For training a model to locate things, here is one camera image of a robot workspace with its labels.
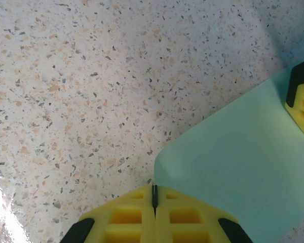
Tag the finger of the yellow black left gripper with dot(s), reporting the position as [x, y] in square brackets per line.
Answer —
[302, 101]

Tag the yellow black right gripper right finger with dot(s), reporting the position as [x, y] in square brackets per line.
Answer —
[185, 217]

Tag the light green paper sheet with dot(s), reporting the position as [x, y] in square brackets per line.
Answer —
[230, 164]

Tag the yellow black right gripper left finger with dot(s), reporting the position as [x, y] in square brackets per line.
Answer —
[126, 217]

